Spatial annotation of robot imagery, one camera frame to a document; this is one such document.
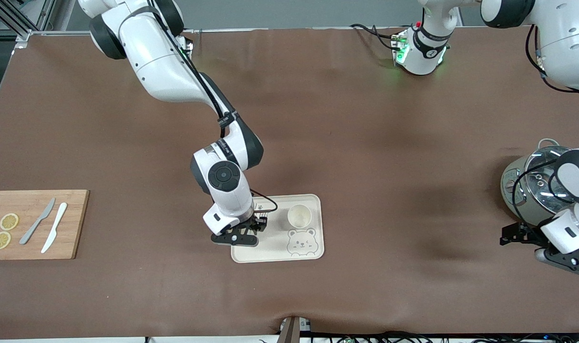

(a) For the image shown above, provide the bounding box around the black base cable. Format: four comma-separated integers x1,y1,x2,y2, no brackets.
350,24,399,50

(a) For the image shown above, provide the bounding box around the beige bear print tray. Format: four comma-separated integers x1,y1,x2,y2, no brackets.
231,194,325,263

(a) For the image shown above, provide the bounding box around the bamboo cutting board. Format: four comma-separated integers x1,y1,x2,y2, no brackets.
0,190,90,260

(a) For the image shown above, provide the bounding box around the grey-green cooking pot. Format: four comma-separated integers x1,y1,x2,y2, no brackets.
500,138,571,227

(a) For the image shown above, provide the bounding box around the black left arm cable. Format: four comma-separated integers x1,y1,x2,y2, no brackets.
511,24,579,224

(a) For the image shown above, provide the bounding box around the white cup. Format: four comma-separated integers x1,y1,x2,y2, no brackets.
287,204,312,229

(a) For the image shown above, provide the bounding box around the glass pot lid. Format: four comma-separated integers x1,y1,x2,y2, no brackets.
524,145,578,222

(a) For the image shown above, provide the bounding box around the grey plastic knife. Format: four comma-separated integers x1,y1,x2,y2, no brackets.
19,198,56,245

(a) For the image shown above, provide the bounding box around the white plastic knife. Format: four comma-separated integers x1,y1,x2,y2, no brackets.
41,202,68,254

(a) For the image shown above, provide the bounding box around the grey metal bracket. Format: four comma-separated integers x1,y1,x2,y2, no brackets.
277,315,312,343

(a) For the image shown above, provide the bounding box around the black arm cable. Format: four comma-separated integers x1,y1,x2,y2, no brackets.
175,29,279,213
511,24,579,224

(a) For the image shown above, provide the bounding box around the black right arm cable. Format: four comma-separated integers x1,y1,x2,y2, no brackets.
175,29,279,213

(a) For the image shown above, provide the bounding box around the aluminium frame corner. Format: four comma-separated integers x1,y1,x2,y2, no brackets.
0,0,57,43

